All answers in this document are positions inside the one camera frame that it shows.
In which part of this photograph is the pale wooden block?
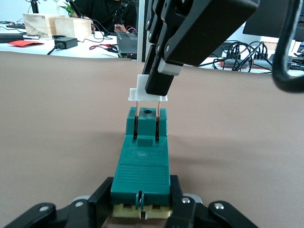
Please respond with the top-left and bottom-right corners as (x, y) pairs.
(22, 13), (65, 38)
(54, 17), (94, 38)

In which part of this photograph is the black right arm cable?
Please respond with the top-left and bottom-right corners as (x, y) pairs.
(272, 0), (304, 93)

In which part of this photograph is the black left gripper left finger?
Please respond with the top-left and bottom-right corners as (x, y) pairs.
(3, 177), (114, 228)

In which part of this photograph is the red paper sheet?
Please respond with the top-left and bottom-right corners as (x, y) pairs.
(8, 40), (45, 47)

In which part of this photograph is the green plant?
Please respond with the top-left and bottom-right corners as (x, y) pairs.
(58, 1), (75, 18)

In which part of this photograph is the black cable tangle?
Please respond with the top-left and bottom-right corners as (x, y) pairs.
(212, 40), (274, 72)

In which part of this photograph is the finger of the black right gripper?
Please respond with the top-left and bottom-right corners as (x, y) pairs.
(142, 0), (164, 76)
(144, 0), (261, 95)

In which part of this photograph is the black power supply unit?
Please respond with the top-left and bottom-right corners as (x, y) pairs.
(116, 31), (138, 60)

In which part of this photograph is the person in black shirt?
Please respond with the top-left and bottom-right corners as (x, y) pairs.
(71, 0), (138, 34)

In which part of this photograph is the black flat device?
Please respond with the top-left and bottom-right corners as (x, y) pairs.
(0, 32), (24, 44)

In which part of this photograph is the camera stand post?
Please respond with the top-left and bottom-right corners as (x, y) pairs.
(137, 0), (152, 63)

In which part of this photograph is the red cable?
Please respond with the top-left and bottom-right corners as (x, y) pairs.
(89, 43), (112, 52)

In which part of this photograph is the black power adapter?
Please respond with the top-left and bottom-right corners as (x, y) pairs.
(54, 37), (78, 50)

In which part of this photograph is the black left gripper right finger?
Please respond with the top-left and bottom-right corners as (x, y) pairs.
(163, 175), (258, 228)

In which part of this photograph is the green knife load switch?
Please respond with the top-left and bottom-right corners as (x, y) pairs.
(110, 74), (173, 220)

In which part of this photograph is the black monitor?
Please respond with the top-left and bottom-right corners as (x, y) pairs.
(242, 14), (304, 38)

